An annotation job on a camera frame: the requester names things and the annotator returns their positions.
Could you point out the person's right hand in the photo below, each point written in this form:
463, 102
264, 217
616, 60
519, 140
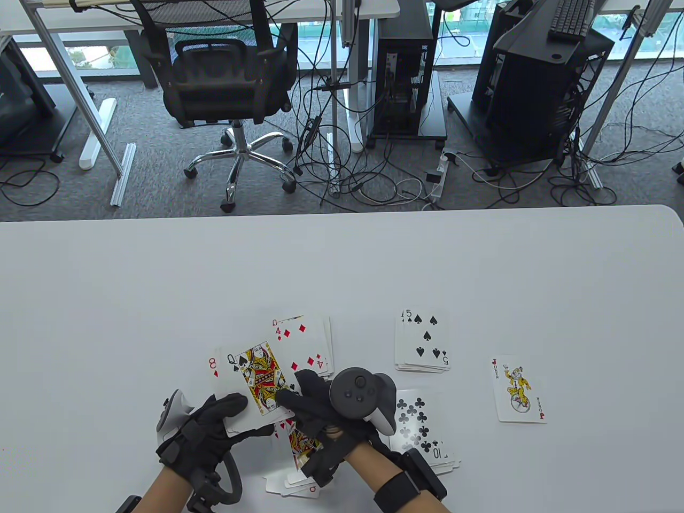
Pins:
315, 411

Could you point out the person's left hand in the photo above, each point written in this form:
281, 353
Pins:
197, 444

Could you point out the stack of playing cards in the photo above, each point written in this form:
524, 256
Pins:
215, 377

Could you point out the pile of diamonds cards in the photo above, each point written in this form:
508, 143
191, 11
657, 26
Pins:
304, 342

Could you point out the face spades playing card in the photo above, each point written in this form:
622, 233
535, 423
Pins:
256, 368

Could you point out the pile of hearts cards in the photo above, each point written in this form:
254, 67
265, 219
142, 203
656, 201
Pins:
278, 483

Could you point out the pile of clubs cards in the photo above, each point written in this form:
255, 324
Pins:
427, 422

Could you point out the pile of spades cards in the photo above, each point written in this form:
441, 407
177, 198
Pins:
427, 342

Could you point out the jester figure playing card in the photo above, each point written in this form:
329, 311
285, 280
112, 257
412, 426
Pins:
534, 374

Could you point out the person's right forearm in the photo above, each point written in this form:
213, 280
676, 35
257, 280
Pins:
368, 470

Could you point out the person's left forearm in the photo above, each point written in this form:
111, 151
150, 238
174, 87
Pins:
163, 492

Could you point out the grey and white handheld controller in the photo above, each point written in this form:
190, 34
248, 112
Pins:
358, 393
168, 411

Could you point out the white power strip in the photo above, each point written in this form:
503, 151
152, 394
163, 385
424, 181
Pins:
439, 184

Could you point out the black rolling computer stand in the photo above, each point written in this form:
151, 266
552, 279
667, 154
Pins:
435, 120

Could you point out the black flat floor stand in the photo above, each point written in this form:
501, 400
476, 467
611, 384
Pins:
464, 115

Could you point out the black mesh office chair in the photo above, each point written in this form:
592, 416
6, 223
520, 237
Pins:
214, 91

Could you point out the large black computer tower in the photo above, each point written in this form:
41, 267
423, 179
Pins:
534, 107

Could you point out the black rolling cabinet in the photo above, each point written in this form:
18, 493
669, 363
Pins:
21, 107

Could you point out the black computer case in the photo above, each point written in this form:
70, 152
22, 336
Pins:
483, 64

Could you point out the black tilted board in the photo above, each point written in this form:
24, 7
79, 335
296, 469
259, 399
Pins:
526, 45

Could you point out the black keyboard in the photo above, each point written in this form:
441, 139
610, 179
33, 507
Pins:
572, 18

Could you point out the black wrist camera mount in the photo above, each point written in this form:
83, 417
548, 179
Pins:
425, 473
206, 494

